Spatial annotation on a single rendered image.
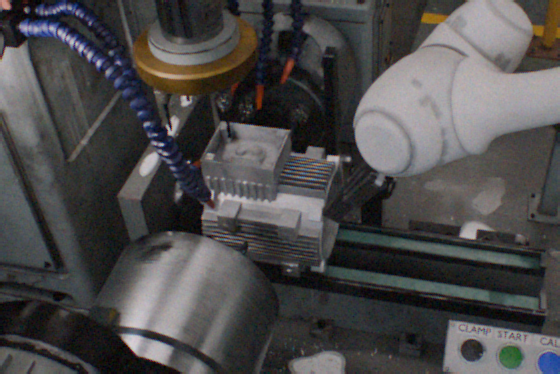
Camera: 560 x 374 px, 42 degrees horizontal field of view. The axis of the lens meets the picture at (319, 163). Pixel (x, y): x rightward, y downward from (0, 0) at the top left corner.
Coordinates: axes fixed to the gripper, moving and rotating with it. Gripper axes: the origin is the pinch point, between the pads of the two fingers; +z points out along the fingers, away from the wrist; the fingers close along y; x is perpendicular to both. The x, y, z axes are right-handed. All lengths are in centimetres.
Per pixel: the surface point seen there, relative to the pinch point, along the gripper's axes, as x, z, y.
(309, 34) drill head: -14.9, 2.5, -38.2
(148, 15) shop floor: -73, 170, -222
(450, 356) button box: 18.8, -5.4, 20.6
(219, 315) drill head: -10.7, 2.6, 25.8
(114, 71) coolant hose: -36.2, -15.9, 14.8
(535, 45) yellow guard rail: 92, 73, -225
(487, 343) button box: 22.0, -9.0, 18.7
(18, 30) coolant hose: -50, -10, 10
